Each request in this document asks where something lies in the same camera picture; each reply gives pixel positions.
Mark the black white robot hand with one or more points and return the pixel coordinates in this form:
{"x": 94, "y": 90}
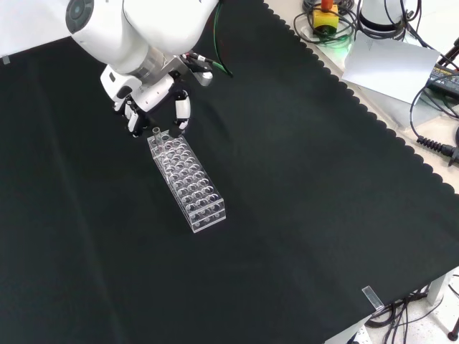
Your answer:
{"x": 150, "y": 96}

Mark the clear glass test tube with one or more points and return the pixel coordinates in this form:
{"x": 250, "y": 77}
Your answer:
{"x": 158, "y": 139}

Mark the clear plastic test tube rack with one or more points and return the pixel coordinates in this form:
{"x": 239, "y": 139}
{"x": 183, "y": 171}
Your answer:
{"x": 201, "y": 215}

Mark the clear tape strip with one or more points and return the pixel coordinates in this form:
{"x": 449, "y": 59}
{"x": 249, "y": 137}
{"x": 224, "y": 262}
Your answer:
{"x": 6, "y": 59}
{"x": 372, "y": 297}

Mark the black bench cloth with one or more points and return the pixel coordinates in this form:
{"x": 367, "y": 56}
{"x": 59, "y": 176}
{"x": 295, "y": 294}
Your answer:
{"x": 287, "y": 179}

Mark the yellow stop button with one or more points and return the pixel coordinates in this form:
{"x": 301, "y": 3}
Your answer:
{"x": 325, "y": 20}

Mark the pale grey board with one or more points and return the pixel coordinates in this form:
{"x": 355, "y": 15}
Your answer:
{"x": 387, "y": 64}

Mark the black power adapter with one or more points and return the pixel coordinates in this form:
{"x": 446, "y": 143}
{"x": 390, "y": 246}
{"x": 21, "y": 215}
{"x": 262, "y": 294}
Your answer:
{"x": 445, "y": 81}

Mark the black tripod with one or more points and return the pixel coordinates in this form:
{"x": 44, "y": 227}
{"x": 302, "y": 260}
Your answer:
{"x": 451, "y": 53}

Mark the grey table leg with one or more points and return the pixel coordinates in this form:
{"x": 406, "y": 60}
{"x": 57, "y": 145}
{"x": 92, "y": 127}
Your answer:
{"x": 438, "y": 289}

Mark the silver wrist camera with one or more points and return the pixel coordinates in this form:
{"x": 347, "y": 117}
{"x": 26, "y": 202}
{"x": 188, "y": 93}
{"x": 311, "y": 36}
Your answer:
{"x": 202, "y": 76}

